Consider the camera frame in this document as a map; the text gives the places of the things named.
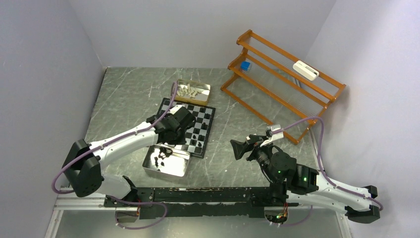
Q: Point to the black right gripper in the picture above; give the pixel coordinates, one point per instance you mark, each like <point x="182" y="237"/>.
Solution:
<point x="239" y="148"/>

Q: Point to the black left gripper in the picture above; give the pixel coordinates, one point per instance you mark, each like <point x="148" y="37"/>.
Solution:
<point x="180" y="140"/>

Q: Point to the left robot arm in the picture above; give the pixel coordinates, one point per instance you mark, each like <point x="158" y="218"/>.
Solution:
<point x="85" y="164"/>

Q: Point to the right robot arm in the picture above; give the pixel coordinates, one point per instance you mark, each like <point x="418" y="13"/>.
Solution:
<point x="291" y="182"/>

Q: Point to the pile of black chess pieces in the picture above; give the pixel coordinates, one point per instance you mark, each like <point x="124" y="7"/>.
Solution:
<point x="160" y="156"/>

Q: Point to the pile of white chess pieces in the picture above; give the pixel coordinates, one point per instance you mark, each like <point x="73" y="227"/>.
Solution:
<point x="187" y="91"/>

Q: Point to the black and white chessboard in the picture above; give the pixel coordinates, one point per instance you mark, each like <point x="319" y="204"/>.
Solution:
<point x="199" y="112"/>

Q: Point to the silver tin box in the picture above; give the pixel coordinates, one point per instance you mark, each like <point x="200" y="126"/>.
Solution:
<point x="175" y="166"/>

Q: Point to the gold tin box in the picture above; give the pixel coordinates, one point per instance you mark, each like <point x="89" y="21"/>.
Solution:
<point x="201" y="99"/>

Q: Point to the orange wooden rack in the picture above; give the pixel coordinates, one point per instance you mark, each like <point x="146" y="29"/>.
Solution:
<point x="272" y="74"/>

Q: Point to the blue cube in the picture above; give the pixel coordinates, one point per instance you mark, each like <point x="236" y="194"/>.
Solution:
<point x="246" y="66"/>

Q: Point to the white rectangular device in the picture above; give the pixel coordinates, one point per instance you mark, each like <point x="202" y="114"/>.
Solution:
<point x="305" y="70"/>

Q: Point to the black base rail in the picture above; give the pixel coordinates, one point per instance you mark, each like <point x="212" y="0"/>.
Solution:
<point x="252" y="202"/>

